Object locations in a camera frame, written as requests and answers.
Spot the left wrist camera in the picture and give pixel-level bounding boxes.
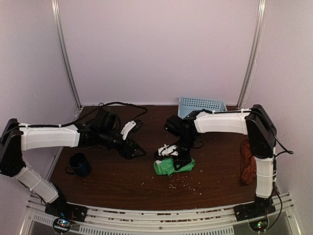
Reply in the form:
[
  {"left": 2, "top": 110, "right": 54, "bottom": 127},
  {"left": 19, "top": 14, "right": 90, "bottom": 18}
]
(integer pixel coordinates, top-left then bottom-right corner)
[{"left": 120, "top": 119, "right": 143, "bottom": 140}]

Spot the light blue plastic basket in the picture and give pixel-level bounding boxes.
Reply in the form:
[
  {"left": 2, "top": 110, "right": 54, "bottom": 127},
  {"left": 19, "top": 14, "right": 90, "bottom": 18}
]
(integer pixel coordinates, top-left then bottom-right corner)
[{"left": 178, "top": 97, "right": 227, "bottom": 118}]

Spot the dark blue mug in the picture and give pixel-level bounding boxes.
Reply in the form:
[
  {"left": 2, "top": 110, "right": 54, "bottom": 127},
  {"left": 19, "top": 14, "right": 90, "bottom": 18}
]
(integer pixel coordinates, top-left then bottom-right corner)
[{"left": 65, "top": 152, "right": 91, "bottom": 177}]

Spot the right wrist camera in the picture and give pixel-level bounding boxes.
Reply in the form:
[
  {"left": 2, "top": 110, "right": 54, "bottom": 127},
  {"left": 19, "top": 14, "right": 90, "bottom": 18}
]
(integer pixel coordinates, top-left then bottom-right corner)
[{"left": 154, "top": 144, "right": 179, "bottom": 160}]

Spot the green towel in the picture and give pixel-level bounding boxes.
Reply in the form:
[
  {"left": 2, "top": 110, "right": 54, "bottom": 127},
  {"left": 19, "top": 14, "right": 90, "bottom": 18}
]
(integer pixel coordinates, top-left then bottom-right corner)
[{"left": 154, "top": 159, "right": 195, "bottom": 176}]

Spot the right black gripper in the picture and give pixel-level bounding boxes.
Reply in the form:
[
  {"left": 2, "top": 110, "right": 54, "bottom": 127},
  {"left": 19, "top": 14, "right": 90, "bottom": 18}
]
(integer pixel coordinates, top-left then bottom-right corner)
[{"left": 173, "top": 134, "right": 197, "bottom": 170}]

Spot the aluminium frame post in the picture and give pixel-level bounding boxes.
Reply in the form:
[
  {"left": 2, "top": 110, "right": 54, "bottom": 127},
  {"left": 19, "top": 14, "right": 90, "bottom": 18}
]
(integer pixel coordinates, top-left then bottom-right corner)
[
  {"left": 236, "top": 0, "right": 268, "bottom": 109},
  {"left": 51, "top": 0, "right": 82, "bottom": 109}
]

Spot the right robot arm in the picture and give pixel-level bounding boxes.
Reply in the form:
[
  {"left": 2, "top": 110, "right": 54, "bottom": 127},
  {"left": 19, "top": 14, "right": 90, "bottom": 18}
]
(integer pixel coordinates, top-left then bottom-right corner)
[{"left": 155, "top": 104, "right": 277, "bottom": 216}]

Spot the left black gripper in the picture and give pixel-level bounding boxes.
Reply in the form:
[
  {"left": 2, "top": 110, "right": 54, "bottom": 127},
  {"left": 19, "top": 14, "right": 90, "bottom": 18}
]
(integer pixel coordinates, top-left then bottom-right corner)
[{"left": 98, "top": 129, "right": 147, "bottom": 160}]

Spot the left aluminium frame post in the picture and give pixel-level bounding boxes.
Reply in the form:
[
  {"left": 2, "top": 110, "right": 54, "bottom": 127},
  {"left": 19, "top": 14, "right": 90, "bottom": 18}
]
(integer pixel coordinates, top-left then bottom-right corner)
[{"left": 51, "top": 0, "right": 82, "bottom": 109}]

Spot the aluminium front rail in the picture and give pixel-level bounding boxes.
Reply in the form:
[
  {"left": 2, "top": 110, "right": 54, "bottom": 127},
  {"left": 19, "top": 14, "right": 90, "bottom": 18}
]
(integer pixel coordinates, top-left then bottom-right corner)
[{"left": 19, "top": 193, "right": 301, "bottom": 235}]

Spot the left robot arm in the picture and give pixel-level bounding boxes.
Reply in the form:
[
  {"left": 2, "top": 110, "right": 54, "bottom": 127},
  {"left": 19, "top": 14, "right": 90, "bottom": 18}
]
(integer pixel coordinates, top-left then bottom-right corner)
[{"left": 0, "top": 108, "right": 146, "bottom": 217}]

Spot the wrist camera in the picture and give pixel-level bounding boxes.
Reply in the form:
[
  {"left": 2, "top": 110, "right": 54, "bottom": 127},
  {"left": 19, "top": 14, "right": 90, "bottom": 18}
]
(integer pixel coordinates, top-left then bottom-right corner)
[
  {"left": 120, "top": 119, "right": 143, "bottom": 140},
  {"left": 154, "top": 144, "right": 179, "bottom": 160}
]

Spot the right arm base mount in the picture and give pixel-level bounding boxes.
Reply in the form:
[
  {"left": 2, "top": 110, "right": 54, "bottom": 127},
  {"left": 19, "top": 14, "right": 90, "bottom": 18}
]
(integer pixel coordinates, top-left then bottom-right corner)
[{"left": 234, "top": 202, "right": 276, "bottom": 221}]

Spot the right aluminium frame post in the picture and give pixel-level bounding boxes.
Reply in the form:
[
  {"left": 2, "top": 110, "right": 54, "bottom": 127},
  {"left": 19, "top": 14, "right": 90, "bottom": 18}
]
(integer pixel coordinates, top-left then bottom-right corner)
[{"left": 236, "top": 0, "right": 268, "bottom": 109}]

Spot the brown towel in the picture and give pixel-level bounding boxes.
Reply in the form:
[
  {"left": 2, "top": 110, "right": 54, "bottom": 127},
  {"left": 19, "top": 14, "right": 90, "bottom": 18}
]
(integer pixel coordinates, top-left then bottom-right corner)
[{"left": 240, "top": 139, "right": 256, "bottom": 185}]

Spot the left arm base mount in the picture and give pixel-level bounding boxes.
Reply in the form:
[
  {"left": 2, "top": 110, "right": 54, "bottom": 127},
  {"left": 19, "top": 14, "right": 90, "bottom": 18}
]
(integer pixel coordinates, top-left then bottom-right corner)
[{"left": 45, "top": 204, "right": 88, "bottom": 222}]

